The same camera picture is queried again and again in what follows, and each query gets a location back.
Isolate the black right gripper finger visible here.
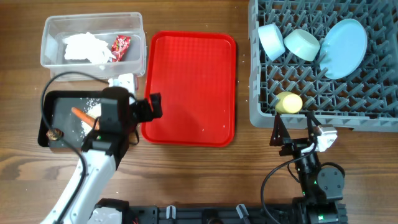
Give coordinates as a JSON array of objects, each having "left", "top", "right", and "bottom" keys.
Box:
[
  {"left": 306, "top": 111, "right": 321, "bottom": 140},
  {"left": 270, "top": 114, "right": 291, "bottom": 146}
]

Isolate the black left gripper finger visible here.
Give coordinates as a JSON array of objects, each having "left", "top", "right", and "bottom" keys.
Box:
[
  {"left": 130, "top": 99, "right": 149, "bottom": 114},
  {"left": 149, "top": 93, "right": 163, "bottom": 119}
]

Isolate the yellow plastic cup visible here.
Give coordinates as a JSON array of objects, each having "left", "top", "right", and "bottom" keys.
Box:
[{"left": 275, "top": 91, "right": 303, "bottom": 114}]

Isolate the orange carrot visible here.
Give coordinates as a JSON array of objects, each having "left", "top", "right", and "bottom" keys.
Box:
[{"left": 71, "top": 107, "right": 100, "bottom": 130}]

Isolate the red snack wrapper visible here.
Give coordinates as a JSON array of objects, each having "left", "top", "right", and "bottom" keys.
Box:
[{"left": 111, "top": 35, "right": 131, "bottom": 62}]

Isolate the mint green bowl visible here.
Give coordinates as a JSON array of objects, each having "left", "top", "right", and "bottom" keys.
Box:
[{"left": 284, "top": 29, "right": 320, "bottom": 62}]

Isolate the light blue plate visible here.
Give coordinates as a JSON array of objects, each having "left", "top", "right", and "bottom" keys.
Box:
[{"left": 320, "top": 19, "right": 368, "bottom": 80}]

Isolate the white napkin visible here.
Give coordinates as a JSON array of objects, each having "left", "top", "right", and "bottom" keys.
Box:
[{"left": 61, "top": 32, "right": 120, "bottom": 65}]

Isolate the light blue bowl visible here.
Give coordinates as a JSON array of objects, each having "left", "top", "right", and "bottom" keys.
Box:
[{"left": 258, "top": 23, "right": 285, "bottom": 61}]

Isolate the brown food scrap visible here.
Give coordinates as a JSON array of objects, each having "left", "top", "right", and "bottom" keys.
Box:
[{"left": 46, "top": 128, "right": 64, "bottom": 141}]

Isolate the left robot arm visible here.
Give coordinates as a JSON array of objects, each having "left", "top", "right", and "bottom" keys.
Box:
[{"left": 43, "top": 86, "right": 162, "bottom": 223}]

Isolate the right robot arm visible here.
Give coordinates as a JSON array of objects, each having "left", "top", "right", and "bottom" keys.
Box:
[{"left": 265, "top": 112, "right": 348, "bottom": 224}]

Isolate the grey dishwasher rack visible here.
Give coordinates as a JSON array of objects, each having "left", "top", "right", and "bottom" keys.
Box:
[{"left": 248, "top": 0, "right": 397, "bottom": 132}]

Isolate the black waste tray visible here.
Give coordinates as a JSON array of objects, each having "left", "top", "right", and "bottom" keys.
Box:
[{"left": 44, "top": 90, "right": 101, "bottom": 149}]

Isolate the white rice pile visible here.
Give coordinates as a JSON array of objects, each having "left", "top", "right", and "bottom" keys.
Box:
[{"left": 79, "top": 98, "right": 101, "bottom": 137}]

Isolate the red plastic tray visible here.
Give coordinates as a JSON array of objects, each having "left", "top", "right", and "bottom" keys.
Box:
[{"left": 141, "top": 30, "right": 237, "bottom": 147}]

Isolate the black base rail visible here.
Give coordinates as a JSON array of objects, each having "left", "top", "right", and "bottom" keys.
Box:
[{"left": 127, "top": 203, "right": 348, "bottom": 224}]

